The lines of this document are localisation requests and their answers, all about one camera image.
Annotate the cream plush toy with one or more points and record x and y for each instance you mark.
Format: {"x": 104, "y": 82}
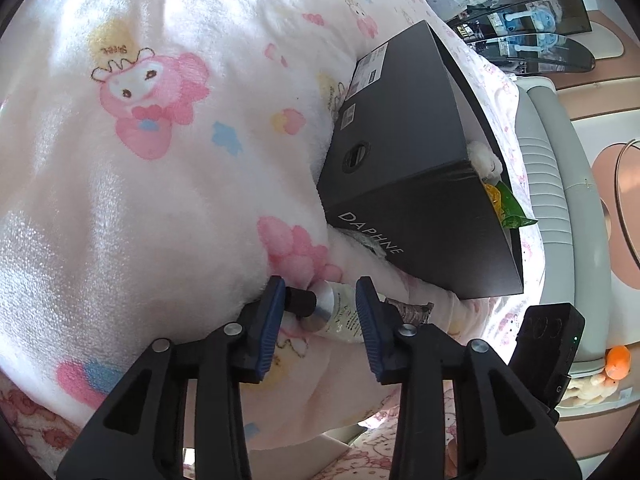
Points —
{"x": 595, "y": 389}

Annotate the orange toy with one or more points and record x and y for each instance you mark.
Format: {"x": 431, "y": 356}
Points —
{"x": 617, "y": 360}

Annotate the pink cartoon bedsheet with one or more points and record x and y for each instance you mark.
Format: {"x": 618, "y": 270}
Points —
{"x": 30, "y": 430}

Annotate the white plush toy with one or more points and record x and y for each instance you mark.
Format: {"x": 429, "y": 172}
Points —
{"x": 485, "y": 157}

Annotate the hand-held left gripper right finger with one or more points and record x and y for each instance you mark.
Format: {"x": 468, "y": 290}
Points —
{"x": 365, "y": 325}

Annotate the green snack packet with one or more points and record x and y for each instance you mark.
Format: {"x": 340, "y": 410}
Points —
{"x": 510, "y": 205}

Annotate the grey padded headboard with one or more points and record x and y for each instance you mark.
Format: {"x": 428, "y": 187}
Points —
{"x": 550, "y": 185}

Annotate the pink cartoon printed blanket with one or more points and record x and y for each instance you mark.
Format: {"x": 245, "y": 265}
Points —
{"x": 150, "y": 210}

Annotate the black cardboard box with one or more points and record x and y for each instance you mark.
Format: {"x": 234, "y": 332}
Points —
{"x": 400, "y": 160}

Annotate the hand cream tube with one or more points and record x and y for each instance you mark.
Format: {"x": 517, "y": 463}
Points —
{"x": 340, "y": 320}

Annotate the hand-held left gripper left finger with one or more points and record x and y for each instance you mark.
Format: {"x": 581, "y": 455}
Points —
{"x": 267, "y": 325}

